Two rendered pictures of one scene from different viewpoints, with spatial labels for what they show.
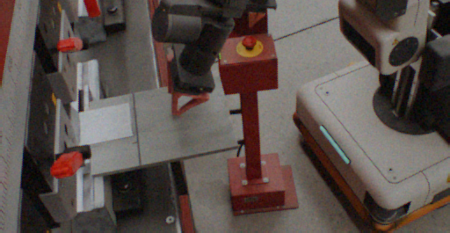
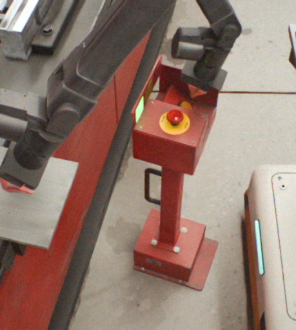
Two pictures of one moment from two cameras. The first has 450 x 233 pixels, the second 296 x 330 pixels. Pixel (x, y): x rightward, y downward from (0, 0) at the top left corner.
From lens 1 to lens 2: 0.42 m
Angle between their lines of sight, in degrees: 14
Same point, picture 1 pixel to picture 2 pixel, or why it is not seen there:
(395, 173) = not seen: outside the picture
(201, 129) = (26, 214)
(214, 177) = (135, 219)
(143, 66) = not seen: hidden behind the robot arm
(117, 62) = (22, 90)
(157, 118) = not seen: outside the picture
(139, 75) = not seen: hidden behind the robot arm
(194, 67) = (22, 160)
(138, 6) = (80, 31)
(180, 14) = (4, 114)
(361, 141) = (287, 257)
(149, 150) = not seen: outside the picture
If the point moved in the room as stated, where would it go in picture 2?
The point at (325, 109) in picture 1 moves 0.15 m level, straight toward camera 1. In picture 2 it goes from (270, 204) to (246, 238)
